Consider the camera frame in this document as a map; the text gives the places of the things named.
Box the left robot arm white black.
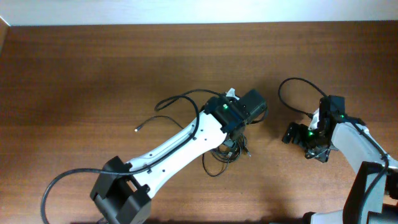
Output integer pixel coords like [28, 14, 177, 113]
[90, 89, 267, 223]

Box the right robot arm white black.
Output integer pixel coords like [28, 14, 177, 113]
[282, 95, 397, 223]

